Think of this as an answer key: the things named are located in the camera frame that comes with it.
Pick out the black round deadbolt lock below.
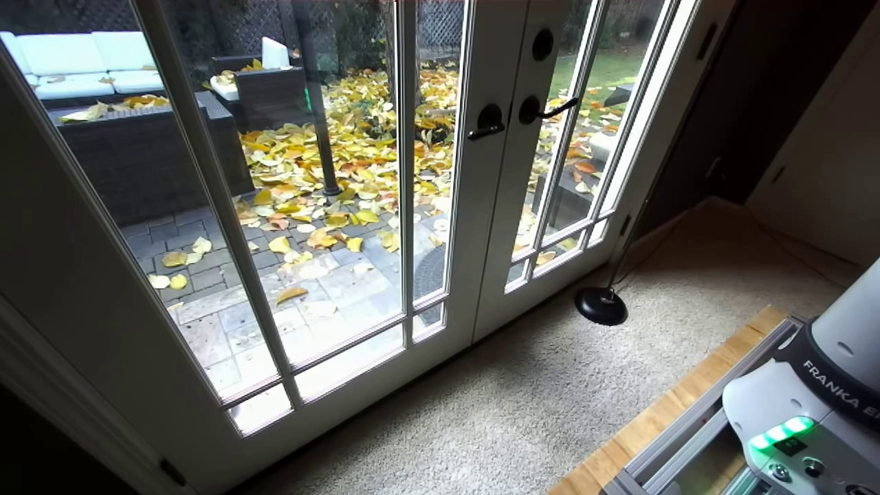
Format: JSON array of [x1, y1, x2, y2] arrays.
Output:
[[530, 24, 558, 64]]

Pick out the dark round doormat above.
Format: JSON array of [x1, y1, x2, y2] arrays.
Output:
[[411, 243, 448, 305]]

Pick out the dark wicker patio lounger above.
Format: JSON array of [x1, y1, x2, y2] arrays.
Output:
[[547, 168, 607, 230]]

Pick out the black floor lamp base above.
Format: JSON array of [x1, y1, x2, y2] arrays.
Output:
[[572, 203, 644, 327]]

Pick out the dark wicker patio chair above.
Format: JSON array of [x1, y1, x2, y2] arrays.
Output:
[[209, 53, 313, 131]]

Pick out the white object on patio chair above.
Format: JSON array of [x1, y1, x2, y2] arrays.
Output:
[[258, 35, 295, 74]]

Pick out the dark wicker patio table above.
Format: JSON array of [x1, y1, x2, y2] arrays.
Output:
[[53, 90, 258, 229]]

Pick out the white cushioned patio sofa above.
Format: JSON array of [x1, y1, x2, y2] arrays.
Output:
[[0, 28, 169, 105]]

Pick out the black lever handle plain door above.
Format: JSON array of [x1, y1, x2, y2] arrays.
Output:
[[464, 102, 510, 142]]

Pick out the black patio post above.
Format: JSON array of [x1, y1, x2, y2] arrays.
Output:
[[291, 0, 345, 199]]

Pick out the black lever handle below deadbolt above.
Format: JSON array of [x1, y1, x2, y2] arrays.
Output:
[[517, 93, 584, 130]]

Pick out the white door frame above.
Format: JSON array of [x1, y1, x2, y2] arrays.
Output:
[[0, 0, 739, 495]]

